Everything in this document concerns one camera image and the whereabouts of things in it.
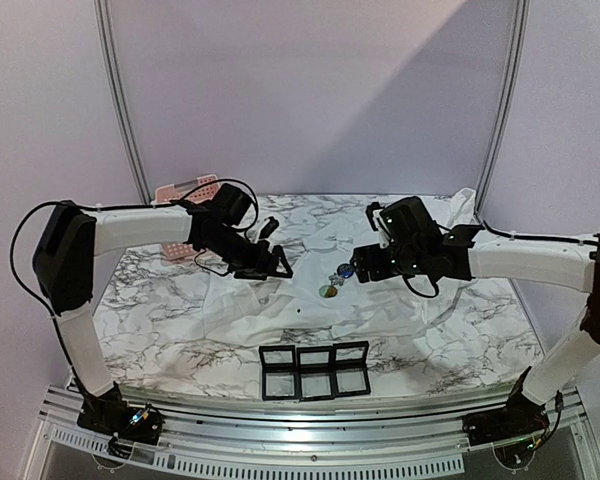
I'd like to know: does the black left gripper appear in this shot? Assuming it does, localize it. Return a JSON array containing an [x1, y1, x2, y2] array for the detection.
[[202, 227, 293, 280]]

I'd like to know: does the blue round brooch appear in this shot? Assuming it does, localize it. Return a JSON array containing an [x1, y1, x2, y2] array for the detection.
[[337, 263, 355, 279]]

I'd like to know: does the white button shirt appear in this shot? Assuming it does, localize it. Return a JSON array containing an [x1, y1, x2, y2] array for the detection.
[[203, 195, 468, 347]]

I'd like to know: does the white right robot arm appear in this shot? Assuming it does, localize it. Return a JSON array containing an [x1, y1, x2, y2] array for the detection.
[[351, 197, 600, 452]]

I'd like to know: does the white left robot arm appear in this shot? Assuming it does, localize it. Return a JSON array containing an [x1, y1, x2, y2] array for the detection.
[[32, 179, 293, 449]]

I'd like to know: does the green red round brooch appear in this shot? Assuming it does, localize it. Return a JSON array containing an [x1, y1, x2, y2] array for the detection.
[[319, 285, 338, 298]]

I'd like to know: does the pink plastic basket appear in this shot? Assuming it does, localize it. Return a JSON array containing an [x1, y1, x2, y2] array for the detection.
[[152, 174, 219, 262]]

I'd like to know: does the middle black display case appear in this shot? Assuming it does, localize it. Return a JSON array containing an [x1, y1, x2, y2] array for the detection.
[[296, 346, 335, 402]]

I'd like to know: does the black display case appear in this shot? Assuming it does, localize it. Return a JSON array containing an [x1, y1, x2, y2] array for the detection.
[[296, 346, 335, 402], [258, 345, 300, 401], [333, 341, 371, 398]]

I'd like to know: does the right black display case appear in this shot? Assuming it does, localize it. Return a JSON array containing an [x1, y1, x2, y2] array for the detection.
[[333, 341, 371, 398]]

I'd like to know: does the left black display case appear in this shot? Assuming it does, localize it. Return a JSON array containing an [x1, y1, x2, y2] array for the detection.
[[258, 345, 300, 401]]

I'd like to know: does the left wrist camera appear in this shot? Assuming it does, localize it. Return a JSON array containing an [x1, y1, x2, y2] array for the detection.
[[256, 216, 280, 241]]

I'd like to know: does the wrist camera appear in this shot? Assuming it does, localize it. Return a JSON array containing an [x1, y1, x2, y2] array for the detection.
[[365, 202, 390, 249], [256, 216, 280, 241]]

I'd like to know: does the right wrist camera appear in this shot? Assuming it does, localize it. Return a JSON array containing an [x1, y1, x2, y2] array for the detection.
[[365, 202, 390, 249]]

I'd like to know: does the aluminium front rail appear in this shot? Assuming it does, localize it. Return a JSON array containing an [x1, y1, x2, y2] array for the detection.
[[25, 387, 600, 479]]

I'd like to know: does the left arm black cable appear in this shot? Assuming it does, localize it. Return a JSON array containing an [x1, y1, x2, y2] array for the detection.
[[8, 178, 260, 386]]

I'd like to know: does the left aluminium frame post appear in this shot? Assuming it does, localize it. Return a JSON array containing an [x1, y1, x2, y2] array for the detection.
[[94, 0, 152, 204]]

